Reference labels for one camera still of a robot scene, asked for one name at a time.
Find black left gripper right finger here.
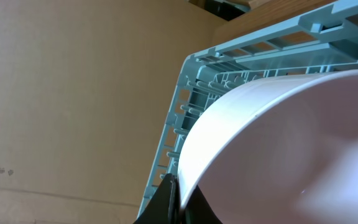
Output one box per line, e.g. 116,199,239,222
181,186,223,224

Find grey dishwasher rack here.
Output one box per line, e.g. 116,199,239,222
140,0,358,210

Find small white bowl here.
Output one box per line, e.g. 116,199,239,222
178,69,358,223

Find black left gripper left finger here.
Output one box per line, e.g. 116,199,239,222
134,174,177,224

